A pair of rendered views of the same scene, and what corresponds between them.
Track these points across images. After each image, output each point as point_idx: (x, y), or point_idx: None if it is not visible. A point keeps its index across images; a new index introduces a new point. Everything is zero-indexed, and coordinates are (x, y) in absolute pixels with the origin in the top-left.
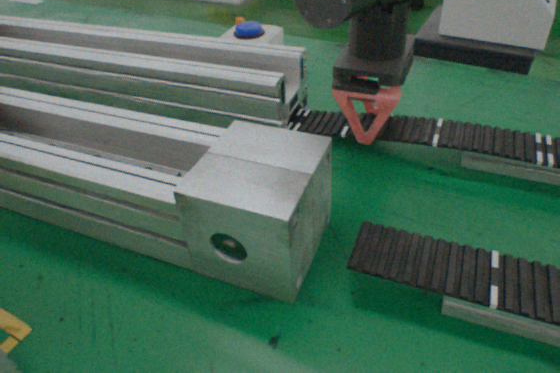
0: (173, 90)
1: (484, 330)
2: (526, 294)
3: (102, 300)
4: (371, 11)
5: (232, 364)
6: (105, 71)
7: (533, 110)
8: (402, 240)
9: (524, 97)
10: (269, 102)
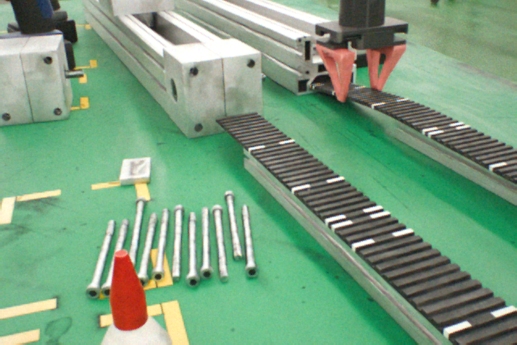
0: (258, 39)
1: (253, 180)
2: (272, 153)
3: (123, 110)
4: None
5: (135, 141)
6: (239, 23)
7: None
8: (257, 121)
9: None
10: (292, 52)
